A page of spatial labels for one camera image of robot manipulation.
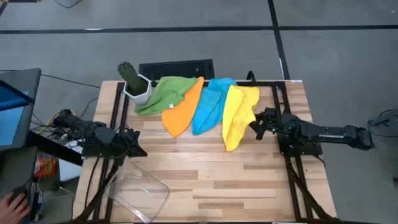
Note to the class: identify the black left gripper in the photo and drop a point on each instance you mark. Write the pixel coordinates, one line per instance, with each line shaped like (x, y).
(127, 143)

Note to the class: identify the orange microfiber towel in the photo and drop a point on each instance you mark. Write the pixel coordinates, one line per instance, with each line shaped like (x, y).
(180, 115)

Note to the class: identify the yellow microfiber towel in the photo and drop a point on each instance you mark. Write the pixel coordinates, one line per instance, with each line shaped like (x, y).
(237, 118)

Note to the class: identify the person's hand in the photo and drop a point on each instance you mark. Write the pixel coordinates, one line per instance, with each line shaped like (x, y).
(12, 211)

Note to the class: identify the dark monitor with blue screen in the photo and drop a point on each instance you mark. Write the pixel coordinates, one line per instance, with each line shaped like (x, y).
(12, 124)

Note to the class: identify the blue microfiber towel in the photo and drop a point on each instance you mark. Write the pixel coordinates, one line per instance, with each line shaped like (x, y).
(206, 109)

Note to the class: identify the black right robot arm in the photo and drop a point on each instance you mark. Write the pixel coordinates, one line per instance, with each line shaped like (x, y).
(329, 133)

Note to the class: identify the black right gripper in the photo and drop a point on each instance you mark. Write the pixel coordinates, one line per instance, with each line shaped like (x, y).
(272, 119)

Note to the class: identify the black clamp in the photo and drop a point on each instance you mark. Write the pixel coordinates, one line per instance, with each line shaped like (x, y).
(250, 76)

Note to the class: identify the clear plastic bin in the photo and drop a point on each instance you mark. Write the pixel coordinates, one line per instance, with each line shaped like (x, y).
(140, 193)

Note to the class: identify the white box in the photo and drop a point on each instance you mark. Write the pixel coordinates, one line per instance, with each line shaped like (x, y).
(70, 171)

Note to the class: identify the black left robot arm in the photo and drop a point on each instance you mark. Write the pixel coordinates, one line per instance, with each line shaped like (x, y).
(81, 126)

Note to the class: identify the black computer mouse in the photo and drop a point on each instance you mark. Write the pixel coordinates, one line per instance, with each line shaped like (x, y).
(17, 193)

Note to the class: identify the green microfiber towel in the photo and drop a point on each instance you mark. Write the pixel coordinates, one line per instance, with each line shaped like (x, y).
(168, 93)

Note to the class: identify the black aluminium table frame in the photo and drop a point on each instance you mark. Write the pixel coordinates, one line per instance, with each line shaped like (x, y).
(300, 186)

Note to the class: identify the green cactus plant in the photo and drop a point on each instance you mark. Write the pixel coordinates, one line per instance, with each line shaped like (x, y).
(130, 76)

